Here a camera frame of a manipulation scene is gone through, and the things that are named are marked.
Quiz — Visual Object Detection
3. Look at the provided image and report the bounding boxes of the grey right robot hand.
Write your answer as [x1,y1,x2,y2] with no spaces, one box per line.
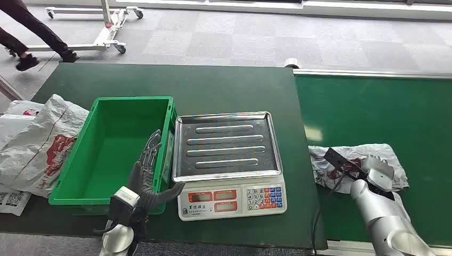
[364,154,391,169]

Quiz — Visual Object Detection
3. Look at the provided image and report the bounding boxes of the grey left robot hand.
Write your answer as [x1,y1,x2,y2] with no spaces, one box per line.
[127,129,186,213]

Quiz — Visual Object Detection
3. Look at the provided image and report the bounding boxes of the green plastic crate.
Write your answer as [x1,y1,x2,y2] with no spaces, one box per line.
[48,96,179,215]

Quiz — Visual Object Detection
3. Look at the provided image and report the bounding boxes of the grey red-print mailer package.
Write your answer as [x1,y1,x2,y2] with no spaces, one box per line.
[308,143,409,194]

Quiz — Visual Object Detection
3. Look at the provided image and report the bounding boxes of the crumpled white red-print package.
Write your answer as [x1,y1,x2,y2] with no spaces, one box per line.
[0,94,90,198]

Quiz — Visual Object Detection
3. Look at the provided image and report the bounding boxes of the flat white QR-code package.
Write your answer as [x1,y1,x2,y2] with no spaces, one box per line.
[0,183,33,217]

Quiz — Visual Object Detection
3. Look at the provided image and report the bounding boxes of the steel scale tray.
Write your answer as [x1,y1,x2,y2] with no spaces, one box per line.
[172,111,283,183]

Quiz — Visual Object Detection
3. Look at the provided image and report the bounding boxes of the white electronic scale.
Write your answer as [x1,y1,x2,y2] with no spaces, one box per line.
[172,111,288,222]

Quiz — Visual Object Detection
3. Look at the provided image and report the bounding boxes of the brown wooden bar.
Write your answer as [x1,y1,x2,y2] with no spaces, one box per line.
[0,75,25,102]

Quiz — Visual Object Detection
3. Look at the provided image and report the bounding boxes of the person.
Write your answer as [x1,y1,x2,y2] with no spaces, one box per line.
[0,0,80,72]

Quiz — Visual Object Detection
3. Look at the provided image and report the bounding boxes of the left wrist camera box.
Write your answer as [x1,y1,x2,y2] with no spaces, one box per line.
[107,186,141,227]

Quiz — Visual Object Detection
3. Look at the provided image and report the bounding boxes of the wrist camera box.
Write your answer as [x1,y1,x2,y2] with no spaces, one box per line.
[107,186,141,227]
[324,147,368,181]

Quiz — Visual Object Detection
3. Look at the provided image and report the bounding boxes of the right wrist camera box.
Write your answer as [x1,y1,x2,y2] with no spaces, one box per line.
[324,147,368,181]

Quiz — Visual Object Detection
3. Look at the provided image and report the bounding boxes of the black left wrist camera cable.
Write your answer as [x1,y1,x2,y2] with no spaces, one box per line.
[92,220,117,236]

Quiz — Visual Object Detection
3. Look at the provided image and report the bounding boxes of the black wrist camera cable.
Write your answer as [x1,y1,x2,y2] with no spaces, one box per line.
[311,165,349,256]
[92,220,117,236]

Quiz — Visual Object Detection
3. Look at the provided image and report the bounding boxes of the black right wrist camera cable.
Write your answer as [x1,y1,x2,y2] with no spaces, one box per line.
[311,165,349,256]

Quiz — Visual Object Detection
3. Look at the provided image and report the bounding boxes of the white wheeled stand frame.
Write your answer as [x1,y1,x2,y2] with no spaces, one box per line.
[6,0,144,58]

